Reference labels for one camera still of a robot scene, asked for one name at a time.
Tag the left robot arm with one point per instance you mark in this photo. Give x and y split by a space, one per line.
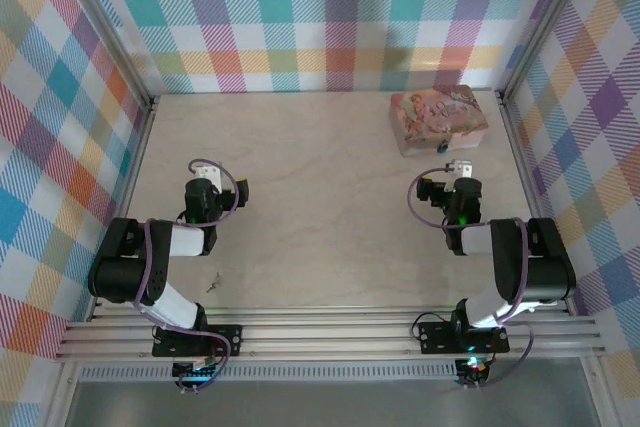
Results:
120 277

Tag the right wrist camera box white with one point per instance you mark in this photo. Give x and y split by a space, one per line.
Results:
460 168

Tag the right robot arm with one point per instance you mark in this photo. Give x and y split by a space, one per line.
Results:
545 277

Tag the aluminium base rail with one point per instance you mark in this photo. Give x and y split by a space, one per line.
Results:
325 337

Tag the aluminium side rail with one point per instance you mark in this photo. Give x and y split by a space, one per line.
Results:
525 167
135 172

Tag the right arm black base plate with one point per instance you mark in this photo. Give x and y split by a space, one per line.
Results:
435 337

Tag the small blue padlock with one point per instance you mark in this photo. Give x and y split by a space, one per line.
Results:
442 148

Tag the aluminium corner post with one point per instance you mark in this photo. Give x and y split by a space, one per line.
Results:
100 22
545 22

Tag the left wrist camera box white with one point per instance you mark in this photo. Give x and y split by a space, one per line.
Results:
209 174

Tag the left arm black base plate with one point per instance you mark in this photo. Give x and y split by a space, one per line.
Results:
225 339

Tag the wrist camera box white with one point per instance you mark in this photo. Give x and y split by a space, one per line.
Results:
460 168
209 174

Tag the grey metal panel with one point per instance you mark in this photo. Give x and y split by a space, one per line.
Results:
325 404

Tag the floral printed pink box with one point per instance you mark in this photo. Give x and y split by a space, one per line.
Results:
435 112

